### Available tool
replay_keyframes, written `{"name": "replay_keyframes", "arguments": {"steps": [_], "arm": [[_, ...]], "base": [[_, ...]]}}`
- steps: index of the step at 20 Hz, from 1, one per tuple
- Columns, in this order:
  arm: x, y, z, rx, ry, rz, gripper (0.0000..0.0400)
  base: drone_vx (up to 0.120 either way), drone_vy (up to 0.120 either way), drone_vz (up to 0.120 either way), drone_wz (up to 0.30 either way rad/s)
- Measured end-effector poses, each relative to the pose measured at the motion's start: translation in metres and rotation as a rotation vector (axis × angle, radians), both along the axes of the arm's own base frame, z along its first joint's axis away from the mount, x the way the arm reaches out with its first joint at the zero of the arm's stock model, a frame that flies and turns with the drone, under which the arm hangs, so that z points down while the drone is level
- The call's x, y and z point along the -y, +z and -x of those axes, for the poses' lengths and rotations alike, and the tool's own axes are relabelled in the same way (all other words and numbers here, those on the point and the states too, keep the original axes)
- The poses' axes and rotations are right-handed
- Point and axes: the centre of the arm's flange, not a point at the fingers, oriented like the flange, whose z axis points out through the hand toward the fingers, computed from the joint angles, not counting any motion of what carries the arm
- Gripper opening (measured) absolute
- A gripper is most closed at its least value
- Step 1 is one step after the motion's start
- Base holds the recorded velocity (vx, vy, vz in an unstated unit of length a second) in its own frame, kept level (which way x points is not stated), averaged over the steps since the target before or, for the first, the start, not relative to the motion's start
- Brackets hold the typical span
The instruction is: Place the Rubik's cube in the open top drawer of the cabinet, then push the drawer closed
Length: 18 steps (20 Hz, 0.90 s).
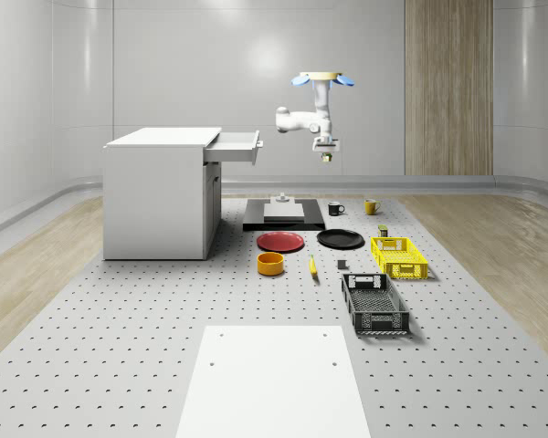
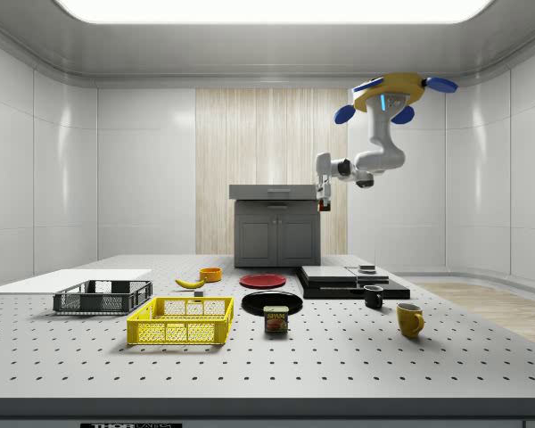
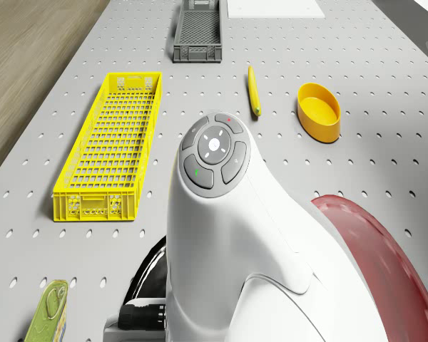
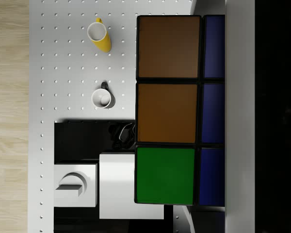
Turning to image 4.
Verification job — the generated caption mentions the yellow mug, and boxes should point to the yellow mug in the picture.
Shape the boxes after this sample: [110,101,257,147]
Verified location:
[86,17,112,53]

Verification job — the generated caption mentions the black stove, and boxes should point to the black stove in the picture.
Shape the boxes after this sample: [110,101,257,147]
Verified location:
[53,118,174,233]

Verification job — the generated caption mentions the black mug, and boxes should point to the black mug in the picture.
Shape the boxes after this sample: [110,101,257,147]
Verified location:
[91,82,116,109]

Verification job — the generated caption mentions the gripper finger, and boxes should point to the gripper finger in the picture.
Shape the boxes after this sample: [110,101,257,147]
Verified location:
[191,207,226,233]
[193,0,226,16]

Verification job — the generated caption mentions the puzzle cube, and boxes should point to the puzzle cube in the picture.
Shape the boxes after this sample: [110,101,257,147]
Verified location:
[133,14,226,207]

